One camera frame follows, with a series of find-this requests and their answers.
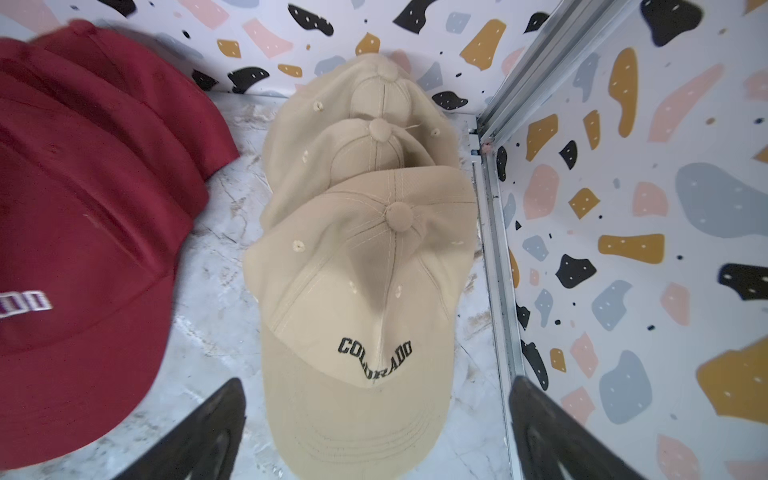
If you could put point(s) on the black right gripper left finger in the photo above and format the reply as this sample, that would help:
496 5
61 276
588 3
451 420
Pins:
202 446

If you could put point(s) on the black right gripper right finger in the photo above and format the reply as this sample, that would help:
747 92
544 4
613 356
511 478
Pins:
553 445

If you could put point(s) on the red cap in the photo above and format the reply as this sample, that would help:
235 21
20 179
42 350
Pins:
89 244
52 105
138 71

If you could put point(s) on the beige cap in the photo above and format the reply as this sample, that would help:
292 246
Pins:
357 292
300 167
368 87

